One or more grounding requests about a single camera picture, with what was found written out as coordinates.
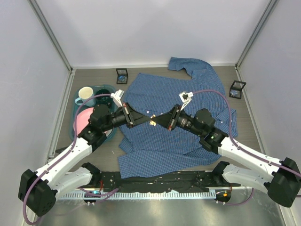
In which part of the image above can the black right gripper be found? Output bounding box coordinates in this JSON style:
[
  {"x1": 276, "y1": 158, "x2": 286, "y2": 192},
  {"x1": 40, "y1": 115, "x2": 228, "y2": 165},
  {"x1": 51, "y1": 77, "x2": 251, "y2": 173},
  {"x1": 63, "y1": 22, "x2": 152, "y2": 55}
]
[{"x1": 152, "y1": 104, "x2": 204, "y2": 137}]

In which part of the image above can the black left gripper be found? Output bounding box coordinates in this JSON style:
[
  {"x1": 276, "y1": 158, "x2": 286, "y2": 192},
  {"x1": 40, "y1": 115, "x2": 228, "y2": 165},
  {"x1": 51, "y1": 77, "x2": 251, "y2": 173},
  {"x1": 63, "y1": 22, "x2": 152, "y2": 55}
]
[{"x1": 102, "y1": 102, "x2": 151, "y2": 132}]

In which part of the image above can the pink plate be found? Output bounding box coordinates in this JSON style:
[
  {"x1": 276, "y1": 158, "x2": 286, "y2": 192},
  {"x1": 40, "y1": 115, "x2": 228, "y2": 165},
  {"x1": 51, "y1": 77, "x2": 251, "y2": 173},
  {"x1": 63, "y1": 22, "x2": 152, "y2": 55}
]
[{"x1": 73, "y1": 107, "x2": 94, "y2": 135}]

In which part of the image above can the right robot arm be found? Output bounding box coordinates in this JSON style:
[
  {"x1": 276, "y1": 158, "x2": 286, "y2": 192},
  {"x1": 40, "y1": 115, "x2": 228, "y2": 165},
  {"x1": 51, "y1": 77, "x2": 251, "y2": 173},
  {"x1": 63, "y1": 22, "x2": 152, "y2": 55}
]
[{"x1": 152, "y1": 105, "x2": 301, "y2": 208}]

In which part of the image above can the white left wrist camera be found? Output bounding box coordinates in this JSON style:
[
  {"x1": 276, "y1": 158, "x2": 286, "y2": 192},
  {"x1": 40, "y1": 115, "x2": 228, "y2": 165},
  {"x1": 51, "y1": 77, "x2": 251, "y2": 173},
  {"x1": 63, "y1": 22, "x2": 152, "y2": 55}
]
[{"x1": 111, "y1": 89, "x2": 124, "y2": 107}]

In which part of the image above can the gold leaf brooch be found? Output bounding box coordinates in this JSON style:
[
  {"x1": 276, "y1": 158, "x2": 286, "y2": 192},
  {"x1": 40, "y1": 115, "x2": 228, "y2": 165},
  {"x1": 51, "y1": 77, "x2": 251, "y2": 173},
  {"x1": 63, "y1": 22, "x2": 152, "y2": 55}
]
[{"x1": 149, "y1": 115, "x2": 156, "y2": 126}]

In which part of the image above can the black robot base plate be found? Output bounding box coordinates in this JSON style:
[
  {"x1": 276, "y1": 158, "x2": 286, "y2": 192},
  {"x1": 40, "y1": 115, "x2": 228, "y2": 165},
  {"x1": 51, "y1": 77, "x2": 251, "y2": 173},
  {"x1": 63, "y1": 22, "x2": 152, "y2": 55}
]
[{"x1": 82, "y1": 170, "x2": 238, "y2": 193}]

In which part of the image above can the white slotted cable duct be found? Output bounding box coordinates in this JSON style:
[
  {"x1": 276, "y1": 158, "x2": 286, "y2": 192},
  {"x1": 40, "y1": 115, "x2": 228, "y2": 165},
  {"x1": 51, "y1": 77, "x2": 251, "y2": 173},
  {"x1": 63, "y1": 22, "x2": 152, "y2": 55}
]
[{"x1": 59, "y1": 190, "x2": 216, "y2": 200}]

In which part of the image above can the black display box back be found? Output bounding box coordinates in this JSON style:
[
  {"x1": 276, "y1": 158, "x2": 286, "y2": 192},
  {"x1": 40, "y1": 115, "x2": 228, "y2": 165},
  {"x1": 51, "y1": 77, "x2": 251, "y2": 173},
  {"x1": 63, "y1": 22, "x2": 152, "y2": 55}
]
[{"x1": 116, "y1": 68, "x2": 128, "y2": 84}]

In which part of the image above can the blue plaid shirt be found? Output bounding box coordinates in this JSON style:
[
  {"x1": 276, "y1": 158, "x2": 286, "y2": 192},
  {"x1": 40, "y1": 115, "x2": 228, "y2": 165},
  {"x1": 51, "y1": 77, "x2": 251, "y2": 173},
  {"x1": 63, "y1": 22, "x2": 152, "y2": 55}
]
[{"x1": 118, "y1": 57, "x2": 238, "y2": 178}]

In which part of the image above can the aluminium frame rail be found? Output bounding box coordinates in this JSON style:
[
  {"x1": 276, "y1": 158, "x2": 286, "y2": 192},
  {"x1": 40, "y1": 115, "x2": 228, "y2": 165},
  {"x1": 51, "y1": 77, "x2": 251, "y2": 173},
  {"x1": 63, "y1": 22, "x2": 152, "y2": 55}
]
[{"x1": 27, "y1": 0, "x2": 72, "y2": 73}]

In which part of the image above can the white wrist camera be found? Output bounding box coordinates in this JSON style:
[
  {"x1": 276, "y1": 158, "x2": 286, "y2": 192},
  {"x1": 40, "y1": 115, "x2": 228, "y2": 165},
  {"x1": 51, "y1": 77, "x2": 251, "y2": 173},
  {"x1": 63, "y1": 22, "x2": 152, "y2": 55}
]
[
  {"x1": 111, "y1": 89, "x2": 124, "y2": 107},
  {"x1": 179, "y1": 91, "x2": 193, "y2": 111}
]

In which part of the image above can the black display box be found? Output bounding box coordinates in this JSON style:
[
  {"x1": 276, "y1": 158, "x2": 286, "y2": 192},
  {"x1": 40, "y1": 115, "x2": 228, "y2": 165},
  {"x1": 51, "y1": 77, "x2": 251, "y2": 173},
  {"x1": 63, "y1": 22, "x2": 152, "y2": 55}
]
[
  {"x1": 116, "y1": 68, "x2": 128, "y2": 84},
  {"x1": 229, "y1": 80, "x2": 246, "y2": 99}
]

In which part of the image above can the teal plastic tray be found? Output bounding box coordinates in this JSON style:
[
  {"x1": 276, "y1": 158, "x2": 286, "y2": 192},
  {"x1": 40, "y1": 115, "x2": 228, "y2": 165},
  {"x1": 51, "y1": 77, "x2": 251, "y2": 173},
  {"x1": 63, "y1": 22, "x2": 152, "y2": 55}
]
[{"x1": 69, "y1": 84, "x2": 118, "y2": 140}]

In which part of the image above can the black display box right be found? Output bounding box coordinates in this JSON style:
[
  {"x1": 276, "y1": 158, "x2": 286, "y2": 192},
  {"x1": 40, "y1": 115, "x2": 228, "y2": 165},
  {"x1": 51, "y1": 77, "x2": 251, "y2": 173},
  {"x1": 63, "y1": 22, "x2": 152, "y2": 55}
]
[{"x1": 229, "y1": 80, "x2": 246, "y2": 99}]

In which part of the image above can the light blue mug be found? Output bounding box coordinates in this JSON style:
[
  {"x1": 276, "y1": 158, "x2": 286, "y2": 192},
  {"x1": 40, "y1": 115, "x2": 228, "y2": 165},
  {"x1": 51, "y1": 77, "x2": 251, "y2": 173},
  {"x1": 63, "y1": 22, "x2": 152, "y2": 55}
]
[{"x1": 74, "y1": 87, "x2": 96, "y2": 107}]

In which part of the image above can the dark green mug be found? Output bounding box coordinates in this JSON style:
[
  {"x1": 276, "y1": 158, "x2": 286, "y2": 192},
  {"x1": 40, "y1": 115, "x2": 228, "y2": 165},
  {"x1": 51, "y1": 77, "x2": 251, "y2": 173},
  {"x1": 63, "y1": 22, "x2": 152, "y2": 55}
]
[{"x1": 95, "y1": 89, "x2": 112, "y2": 108}]

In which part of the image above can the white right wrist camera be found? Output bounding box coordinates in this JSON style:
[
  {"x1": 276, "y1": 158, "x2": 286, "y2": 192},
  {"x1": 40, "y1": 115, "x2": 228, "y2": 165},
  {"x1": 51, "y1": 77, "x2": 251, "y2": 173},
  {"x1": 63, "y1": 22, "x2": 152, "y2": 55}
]
[{"x1": 179, "y1": 91, "x2": 193, "y2": 111}]

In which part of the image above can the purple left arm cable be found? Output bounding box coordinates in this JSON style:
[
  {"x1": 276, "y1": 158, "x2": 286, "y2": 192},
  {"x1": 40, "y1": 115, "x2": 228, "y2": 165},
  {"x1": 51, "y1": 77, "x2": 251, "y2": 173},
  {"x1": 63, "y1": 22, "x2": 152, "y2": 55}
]
[{"x1": 22, "y1": 94, "x2": 119, "y2": 225}]

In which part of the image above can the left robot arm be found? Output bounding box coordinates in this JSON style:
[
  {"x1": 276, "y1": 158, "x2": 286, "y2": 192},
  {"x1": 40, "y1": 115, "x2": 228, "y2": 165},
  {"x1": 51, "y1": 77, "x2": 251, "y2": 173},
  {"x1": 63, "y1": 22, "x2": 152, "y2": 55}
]
[{"x1": 18, "y1": 103, "x2": 150, "y2": 217}]

